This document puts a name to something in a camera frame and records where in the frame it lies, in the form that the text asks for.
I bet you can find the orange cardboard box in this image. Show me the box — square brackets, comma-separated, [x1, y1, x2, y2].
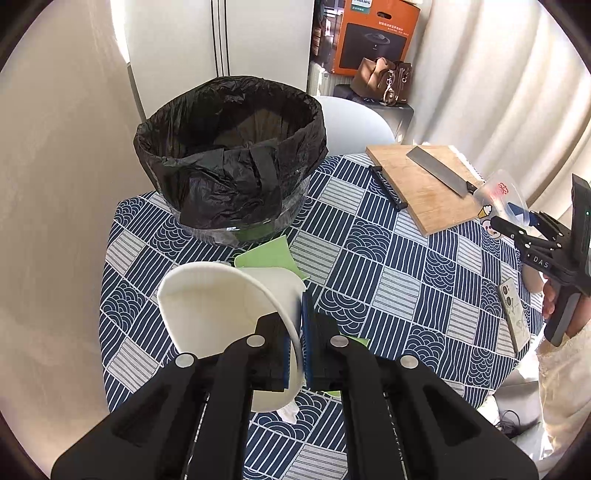
[330, 0, 422, 77]

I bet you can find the cleaver knife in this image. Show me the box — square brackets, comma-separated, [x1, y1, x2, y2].
[406, 147, 481, 199]

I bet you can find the white curtain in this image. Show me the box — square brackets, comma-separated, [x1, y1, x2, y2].
[406, 0, 591, 222]

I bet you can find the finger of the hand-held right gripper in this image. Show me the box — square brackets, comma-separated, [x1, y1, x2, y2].
[490, 216, 555, 252]
[529, 211, 571, 238]

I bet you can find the person's right forearm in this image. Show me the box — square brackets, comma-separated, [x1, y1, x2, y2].
[536, 325, 591, 462]

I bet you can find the smartphone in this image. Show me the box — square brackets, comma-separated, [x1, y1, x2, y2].
[498, 277, 532, 352]

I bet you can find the person's right hand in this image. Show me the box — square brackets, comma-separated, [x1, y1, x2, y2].
[541, 279, 591, 342]

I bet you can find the clear plastic cup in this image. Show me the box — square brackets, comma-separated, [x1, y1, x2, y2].
[472, 169, 531, 227]

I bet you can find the white chair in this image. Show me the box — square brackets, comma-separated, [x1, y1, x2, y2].
[314, 95, 397, 155]

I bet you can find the bin with black bag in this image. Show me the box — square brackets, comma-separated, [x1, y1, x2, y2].
[134, 76, 328, 228]

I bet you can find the brown handbag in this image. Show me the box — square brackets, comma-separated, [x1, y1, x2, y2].
[352, 56, 413, 108]

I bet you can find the clear plastic bin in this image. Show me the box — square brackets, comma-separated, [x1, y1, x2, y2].
[168, 178, 311, 244]

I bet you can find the black cable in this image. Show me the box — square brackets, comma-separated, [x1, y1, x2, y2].
[496, 408, 539, 437]

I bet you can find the wooden cutting board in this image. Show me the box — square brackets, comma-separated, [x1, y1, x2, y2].
[366, 144, 485, 237]

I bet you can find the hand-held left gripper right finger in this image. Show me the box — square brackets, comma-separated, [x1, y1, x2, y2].
[302, 293, 539, 480]

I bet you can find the white cabinet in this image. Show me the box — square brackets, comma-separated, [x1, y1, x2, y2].
[111, 0, 319, 121]

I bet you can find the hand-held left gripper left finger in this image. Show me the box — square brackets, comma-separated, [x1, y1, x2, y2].
[51, 314, 301, 480]

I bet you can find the white paper cup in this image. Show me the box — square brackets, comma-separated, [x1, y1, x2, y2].
[157, 261, 306, 412]

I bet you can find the dark printed carton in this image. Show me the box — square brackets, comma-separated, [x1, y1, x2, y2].
[308, 0, 346, 75]

